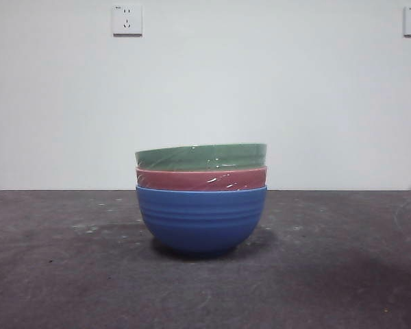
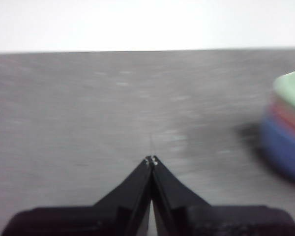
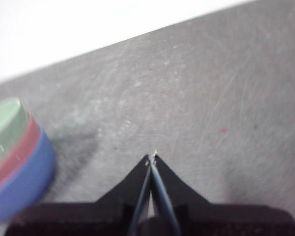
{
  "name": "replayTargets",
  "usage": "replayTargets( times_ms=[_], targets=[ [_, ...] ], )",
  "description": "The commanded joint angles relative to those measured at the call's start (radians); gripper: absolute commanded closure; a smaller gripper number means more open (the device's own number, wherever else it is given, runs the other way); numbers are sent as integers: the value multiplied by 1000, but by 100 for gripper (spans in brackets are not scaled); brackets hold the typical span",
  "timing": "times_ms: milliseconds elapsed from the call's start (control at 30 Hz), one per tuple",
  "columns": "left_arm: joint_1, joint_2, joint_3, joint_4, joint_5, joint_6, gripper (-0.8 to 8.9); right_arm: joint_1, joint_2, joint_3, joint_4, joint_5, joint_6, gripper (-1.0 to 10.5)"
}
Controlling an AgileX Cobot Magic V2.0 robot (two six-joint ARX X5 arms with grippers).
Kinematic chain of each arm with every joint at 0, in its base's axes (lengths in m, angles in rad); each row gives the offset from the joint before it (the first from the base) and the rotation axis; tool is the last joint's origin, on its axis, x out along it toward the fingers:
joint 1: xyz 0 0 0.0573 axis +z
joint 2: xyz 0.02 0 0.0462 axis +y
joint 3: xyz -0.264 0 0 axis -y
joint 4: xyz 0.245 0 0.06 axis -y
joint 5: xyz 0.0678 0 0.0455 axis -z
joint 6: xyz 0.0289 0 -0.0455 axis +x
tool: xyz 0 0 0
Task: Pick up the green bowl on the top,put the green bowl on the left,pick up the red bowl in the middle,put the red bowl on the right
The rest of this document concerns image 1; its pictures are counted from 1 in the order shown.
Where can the green ribbed bowl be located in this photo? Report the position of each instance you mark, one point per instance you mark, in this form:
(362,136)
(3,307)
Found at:
(198,157)

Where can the red ribbed bowl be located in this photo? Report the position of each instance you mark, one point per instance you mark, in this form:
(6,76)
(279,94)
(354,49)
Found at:
(178,179)

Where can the blue ribbed bowl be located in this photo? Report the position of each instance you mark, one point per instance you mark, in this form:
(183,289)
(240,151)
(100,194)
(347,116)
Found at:
(200,222)

